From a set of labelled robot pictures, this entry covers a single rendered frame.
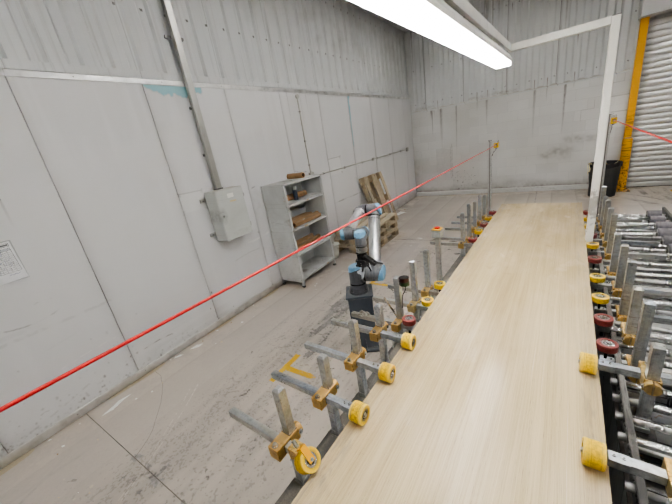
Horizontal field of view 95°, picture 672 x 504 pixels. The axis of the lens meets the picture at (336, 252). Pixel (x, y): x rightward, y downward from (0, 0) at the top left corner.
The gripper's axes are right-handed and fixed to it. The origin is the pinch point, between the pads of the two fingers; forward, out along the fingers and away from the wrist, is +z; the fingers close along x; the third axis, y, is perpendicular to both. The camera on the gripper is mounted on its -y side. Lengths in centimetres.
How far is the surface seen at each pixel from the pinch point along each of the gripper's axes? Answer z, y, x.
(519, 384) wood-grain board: 4, -110, 74
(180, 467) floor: 94, 88, 142
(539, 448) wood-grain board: 3, -118, 102
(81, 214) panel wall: -78, 224, 96
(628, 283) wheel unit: -9, -153, -8
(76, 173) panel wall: -112, 225, 87
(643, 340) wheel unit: -5, -152, 39
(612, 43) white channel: -136, -145, -114
